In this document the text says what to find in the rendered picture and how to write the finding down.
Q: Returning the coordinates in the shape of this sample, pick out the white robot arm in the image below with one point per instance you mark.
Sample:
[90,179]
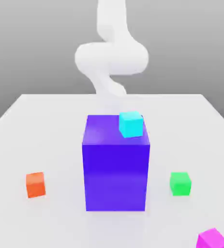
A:
[111,56]

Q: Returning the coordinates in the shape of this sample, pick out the small cyan cube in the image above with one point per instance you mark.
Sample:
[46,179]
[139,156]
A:
[131,125]

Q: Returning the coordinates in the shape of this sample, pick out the small green cube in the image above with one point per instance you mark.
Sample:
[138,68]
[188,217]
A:
[180,184]

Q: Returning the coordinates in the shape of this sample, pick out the small orange cube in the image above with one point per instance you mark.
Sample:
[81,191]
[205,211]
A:
[35,186]

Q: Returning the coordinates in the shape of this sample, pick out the small magenta cube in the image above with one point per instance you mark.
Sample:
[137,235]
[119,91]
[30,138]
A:
[212,239]

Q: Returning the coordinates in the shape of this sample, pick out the large purple box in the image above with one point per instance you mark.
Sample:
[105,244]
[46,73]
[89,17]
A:
[115,174]

